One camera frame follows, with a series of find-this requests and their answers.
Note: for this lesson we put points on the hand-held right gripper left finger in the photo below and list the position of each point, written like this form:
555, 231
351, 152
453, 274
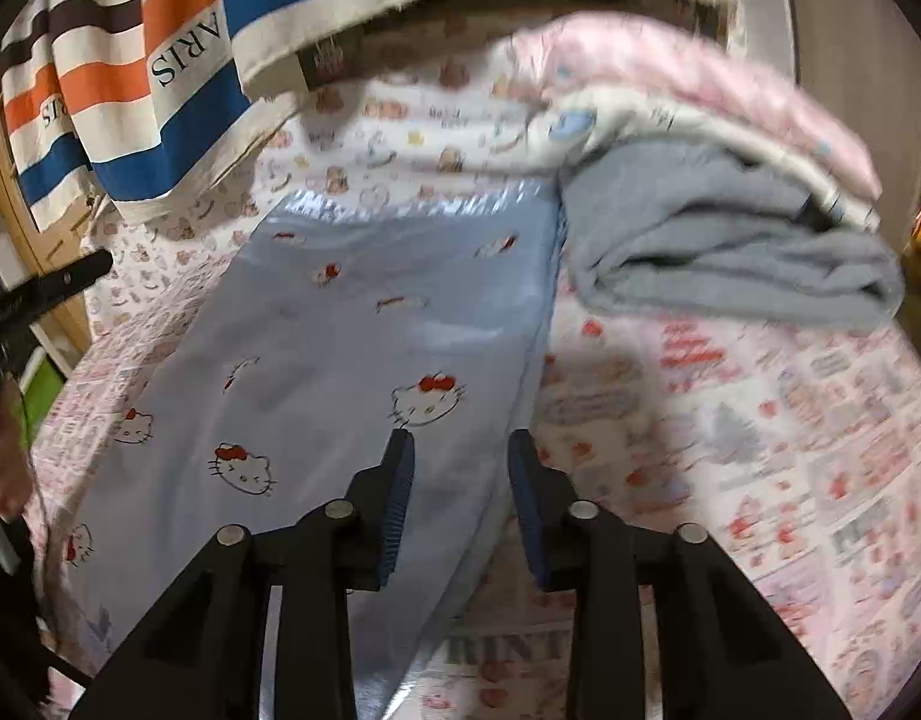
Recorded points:
399, 499

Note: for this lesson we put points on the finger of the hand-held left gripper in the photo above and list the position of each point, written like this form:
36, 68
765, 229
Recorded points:
63, 281

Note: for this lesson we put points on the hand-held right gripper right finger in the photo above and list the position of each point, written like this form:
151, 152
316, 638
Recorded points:
522, 499

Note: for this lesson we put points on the blue cat-print satin pants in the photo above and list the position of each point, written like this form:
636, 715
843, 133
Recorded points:
318, 345

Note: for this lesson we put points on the person's left hand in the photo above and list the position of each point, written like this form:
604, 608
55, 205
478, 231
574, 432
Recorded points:
9, 476

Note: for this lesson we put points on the green box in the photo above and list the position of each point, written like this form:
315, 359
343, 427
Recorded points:
40, 390

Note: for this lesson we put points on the small-print pink bear sheet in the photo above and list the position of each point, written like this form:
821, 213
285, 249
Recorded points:
160, 255

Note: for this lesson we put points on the striped curtain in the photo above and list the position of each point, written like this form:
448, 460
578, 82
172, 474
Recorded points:
190, 105

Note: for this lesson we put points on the pink printed bed sheet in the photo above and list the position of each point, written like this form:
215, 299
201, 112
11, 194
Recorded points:
768, 427

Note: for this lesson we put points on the person's dark clothing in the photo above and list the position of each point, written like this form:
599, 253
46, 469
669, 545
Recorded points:
6, 630

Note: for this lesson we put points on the grey folded garment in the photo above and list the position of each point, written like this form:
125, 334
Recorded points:
715, 240

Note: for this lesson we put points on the dark brown headboard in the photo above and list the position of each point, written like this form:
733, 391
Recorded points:
331, 60

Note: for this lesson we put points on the white Hello Kitty folded cloth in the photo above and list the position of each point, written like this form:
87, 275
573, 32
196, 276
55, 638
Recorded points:
655, 120

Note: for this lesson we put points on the pink folded cloth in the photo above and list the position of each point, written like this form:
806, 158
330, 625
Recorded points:
693, 75

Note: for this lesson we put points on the wooden wardrobe panel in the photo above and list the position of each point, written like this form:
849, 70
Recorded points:
858, 52

